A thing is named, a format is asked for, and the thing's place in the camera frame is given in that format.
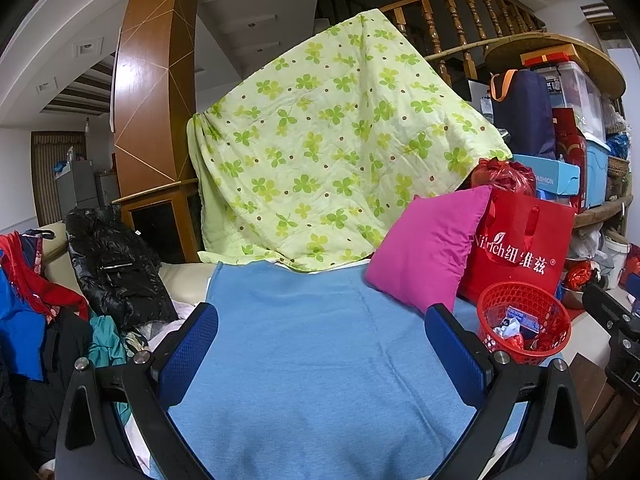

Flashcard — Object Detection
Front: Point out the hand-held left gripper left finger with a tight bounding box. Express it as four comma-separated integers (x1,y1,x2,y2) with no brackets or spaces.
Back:
54,302,221,480

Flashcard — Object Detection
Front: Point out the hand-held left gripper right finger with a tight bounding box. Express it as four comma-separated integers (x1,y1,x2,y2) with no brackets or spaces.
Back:
424,302,588,480

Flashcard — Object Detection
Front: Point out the red mesh basket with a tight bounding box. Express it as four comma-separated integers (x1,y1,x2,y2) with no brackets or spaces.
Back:
476,281,572,367

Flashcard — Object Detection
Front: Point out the blue and white carton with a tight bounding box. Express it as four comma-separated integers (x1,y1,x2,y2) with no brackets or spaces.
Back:
500,307,543,333

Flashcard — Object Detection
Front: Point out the olive patterned cloth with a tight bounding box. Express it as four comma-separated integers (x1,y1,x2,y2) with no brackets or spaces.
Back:
122,327,151,356

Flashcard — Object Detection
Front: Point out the cream sofa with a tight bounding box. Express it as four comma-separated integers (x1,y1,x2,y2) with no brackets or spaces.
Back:
42,222,216,311

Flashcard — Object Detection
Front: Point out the green garment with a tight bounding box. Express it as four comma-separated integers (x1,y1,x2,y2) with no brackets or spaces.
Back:
89,314,128,368

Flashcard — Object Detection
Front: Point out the red foil wrapper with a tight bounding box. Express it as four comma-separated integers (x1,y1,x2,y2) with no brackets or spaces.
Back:
565,262,598,288

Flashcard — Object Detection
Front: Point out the white bucket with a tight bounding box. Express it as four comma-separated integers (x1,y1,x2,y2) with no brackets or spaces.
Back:
602,232,631,288

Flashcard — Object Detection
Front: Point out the magenta pillow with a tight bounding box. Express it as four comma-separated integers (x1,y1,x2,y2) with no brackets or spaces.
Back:
365,185,493,316

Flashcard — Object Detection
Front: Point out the black puffer jacket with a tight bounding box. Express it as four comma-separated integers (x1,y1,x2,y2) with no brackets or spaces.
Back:
65,207,180,331

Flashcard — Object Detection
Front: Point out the wooden cabinet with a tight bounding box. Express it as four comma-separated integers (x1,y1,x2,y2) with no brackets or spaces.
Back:
112,177,206,266

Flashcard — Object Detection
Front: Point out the black garment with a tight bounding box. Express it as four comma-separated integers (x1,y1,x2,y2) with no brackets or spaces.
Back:
0,305,96,466

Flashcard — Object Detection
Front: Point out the red gift bag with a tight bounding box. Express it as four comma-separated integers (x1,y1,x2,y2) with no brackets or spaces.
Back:
457,187,576,306

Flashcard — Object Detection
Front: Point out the blue towel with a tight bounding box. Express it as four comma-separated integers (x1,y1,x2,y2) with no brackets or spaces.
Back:
150,261,566,480

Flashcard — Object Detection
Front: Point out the red and blue garment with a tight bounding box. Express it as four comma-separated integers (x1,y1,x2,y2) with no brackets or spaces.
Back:
0,230,91,381

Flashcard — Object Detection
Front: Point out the blue storage bin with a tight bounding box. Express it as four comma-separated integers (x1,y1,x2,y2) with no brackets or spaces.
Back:
582,132,612,211

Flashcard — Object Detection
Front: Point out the shiny red plastic bag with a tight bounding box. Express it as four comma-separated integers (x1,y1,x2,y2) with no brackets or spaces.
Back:
470,157,538,196

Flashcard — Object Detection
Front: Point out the light blue cardboard box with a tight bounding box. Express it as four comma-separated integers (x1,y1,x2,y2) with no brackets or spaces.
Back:
512,154,581,198

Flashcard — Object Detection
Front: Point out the grey fridge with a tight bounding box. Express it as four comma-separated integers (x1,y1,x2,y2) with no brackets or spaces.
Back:
55,160,121,221

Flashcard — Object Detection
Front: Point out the tall red box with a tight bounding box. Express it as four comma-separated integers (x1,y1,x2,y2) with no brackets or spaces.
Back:
552,107,588,213

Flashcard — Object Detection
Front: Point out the green clover print blanket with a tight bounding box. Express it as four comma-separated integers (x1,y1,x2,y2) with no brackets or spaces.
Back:
187,9,513,273

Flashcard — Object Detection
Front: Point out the clear storage box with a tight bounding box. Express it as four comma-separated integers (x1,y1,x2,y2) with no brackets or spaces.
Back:
537,61,608,138

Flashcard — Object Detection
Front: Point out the wooden column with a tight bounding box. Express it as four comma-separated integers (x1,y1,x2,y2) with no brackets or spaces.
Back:
110,0,208,196

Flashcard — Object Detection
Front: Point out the round wooden tabletop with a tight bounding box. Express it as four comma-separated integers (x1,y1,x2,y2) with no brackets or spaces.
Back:
482,35,626,101

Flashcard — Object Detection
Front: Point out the flat red and orange box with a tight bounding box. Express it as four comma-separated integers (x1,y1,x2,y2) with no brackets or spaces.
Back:
520,44,583,68

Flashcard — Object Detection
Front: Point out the wooden stair railing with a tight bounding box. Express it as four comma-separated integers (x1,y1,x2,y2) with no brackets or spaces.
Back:
380,0,548,91

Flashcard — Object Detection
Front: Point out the navy bag with orange handles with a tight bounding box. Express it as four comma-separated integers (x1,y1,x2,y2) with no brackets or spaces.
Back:
487,69,558,161

